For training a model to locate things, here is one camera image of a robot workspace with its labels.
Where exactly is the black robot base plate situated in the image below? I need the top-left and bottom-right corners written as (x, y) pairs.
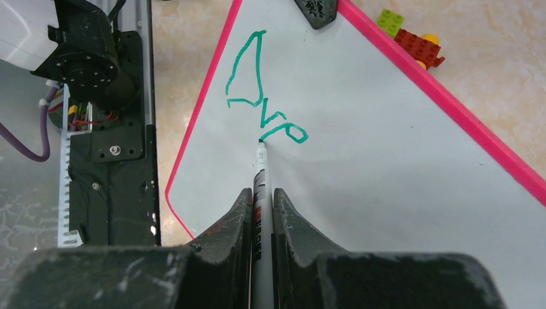
top-left (69, 33), bottom-right (160, 246)

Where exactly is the white slotted cable duct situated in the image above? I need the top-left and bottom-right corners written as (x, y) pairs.
top-left (57, 85), bottom-right (90, 248)

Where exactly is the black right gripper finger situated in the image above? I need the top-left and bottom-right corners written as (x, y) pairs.
top-left (294, 0), bottom-right (339, 30)
top-left (1, 189), bottom-right (252, 308)
top-left (273, 188), bottom-right (505, 308)

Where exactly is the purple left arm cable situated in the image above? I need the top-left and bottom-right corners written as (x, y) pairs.
top-left (0, 83), bottom-right (62, 163)

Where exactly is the red yellow green toy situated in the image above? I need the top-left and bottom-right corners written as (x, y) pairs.
top-left (376, 9), bottom-right (445, 70)

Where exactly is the pink framed whiteboard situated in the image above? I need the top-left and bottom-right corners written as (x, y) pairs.
top-left (165, 1), bottom-right (545, 308)

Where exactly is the green capped whiteboard marker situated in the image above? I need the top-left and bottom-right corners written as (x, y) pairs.
top-left (250, 139), bottom-right (275, 308)

